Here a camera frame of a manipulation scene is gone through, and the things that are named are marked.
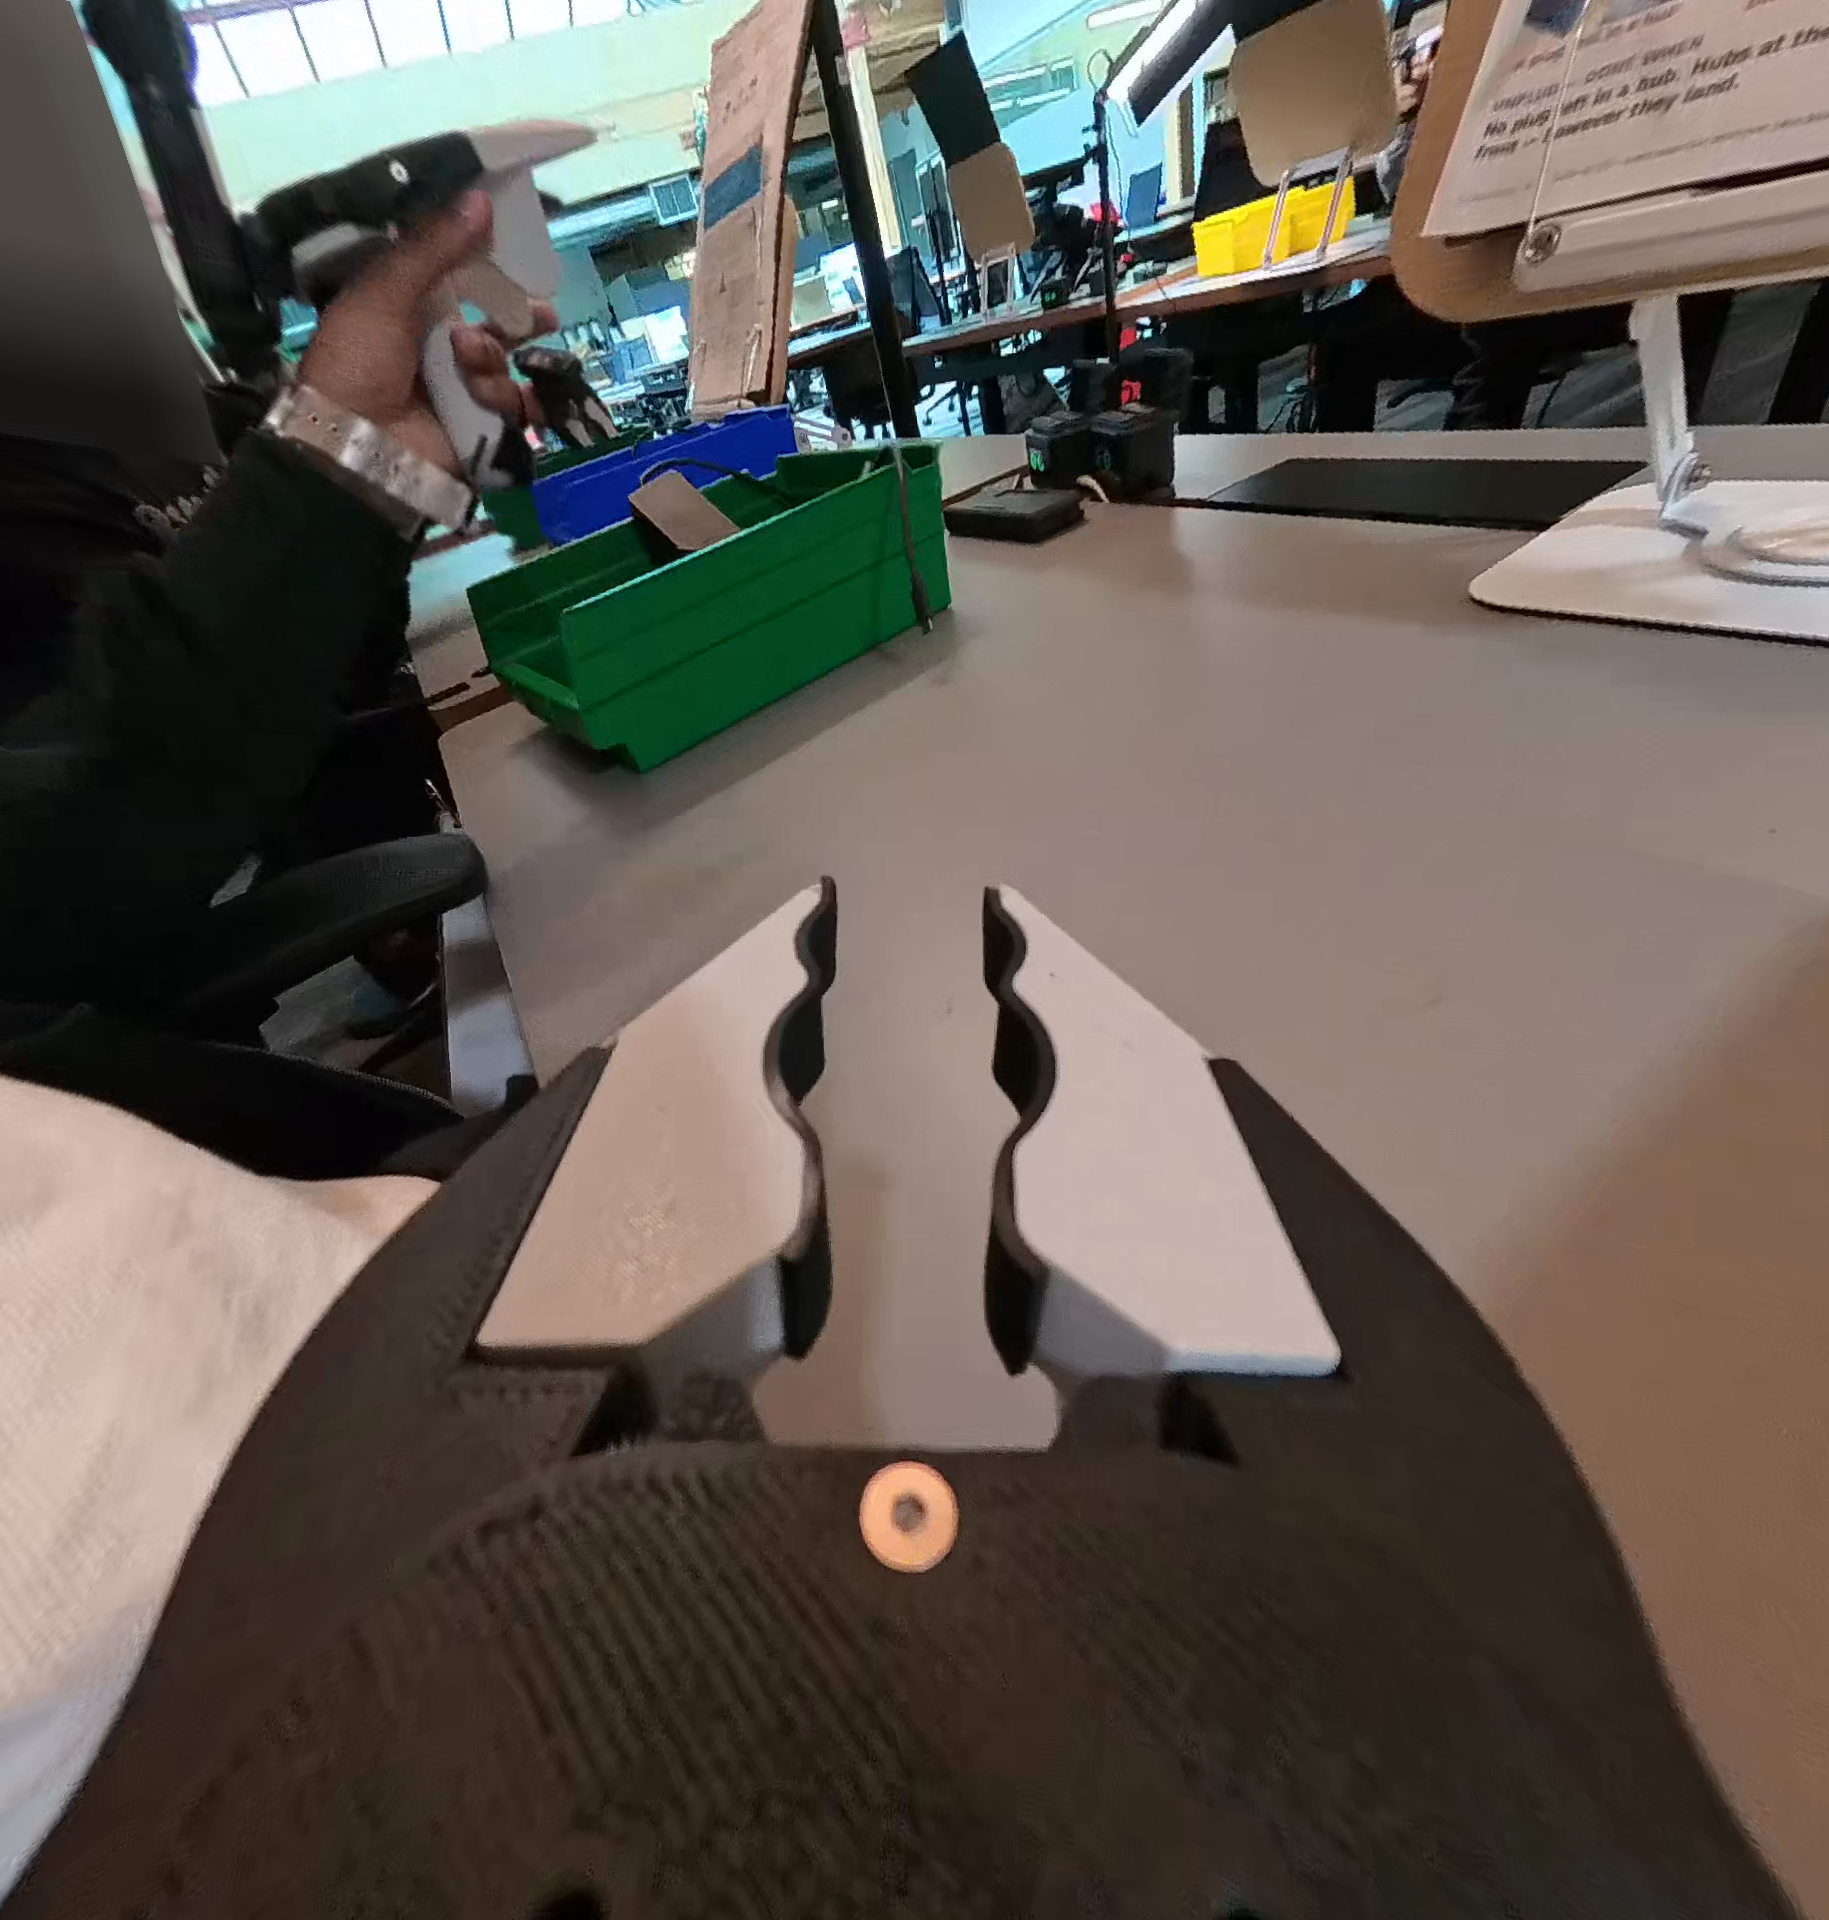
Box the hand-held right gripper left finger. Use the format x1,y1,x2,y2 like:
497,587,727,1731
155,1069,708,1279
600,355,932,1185
471,880,838,1389

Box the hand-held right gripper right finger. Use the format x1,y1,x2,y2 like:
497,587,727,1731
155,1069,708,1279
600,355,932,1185
981,884,1342,1389

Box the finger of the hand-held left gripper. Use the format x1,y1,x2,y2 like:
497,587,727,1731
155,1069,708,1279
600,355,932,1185
471,176,567,343
462,120,600,181

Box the long black multiport hub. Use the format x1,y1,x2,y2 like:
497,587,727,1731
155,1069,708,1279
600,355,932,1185
625,477,745,568

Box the green plastic bin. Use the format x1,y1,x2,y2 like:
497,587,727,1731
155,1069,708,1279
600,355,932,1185
467,440,955,777

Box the person's left forearm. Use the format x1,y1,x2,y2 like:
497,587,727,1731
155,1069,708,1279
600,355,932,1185
0,428,419,1039

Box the grey desk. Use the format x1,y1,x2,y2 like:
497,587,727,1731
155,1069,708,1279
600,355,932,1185
402,428,1829,1920

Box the black desk pad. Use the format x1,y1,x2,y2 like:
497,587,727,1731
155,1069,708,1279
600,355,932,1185
1206,457,1650,531

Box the person's left hand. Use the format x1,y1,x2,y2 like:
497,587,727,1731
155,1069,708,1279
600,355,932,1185
296,194,558,459

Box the cardboard card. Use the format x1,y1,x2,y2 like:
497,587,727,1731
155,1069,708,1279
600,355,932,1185
689,0,813,423

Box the grey wristwatch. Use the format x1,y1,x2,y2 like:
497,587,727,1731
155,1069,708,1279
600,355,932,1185
260,380,480,540

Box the blue storage bin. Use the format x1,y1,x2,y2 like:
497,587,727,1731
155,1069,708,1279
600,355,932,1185
529,402,801,544

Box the black pole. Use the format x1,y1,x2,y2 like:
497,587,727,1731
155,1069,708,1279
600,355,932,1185
807,0,924,444

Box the black flag panel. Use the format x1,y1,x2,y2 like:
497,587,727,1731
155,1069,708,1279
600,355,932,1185
905,30,1038,256

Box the black chair armrest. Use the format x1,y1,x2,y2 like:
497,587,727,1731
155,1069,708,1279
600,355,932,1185
162,834,490,1039

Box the small black device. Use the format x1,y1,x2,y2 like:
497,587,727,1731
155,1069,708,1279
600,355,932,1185
945,485,1084,544

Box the black battery charger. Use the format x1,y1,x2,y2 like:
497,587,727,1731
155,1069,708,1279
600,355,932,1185
1023,406,1193,495

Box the white light bar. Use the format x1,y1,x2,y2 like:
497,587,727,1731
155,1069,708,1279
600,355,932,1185
1122,0,1231,124

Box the small yellow storage bin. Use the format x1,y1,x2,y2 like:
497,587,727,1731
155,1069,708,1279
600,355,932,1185
1192,176,1360,281

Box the small wooden board stand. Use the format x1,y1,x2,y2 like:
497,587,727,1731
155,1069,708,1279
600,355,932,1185
1227,0,1399,270

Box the white stand base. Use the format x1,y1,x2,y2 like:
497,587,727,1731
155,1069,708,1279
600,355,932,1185
1469,294,1829,652

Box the wooden document board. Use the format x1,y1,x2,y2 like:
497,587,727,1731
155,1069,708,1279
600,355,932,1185
1386,0,1829,328

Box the instruction sheet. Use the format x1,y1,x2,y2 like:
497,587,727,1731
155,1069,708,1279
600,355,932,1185
1421,0,1829,242

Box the thin black cable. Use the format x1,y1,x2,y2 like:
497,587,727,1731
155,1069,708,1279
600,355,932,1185
877,441,940,636

